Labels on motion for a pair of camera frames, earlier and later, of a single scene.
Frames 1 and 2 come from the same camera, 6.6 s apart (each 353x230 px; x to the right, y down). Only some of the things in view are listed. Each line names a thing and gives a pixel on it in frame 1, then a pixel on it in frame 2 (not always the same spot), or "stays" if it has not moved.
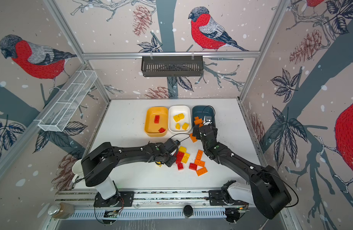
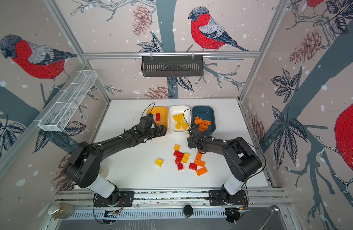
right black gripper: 199,132 to 189,142
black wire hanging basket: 170,66 stays
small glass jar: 61,210 stays
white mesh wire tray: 55,120 stays
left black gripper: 173,162 to 158,133
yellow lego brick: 185,126 stays
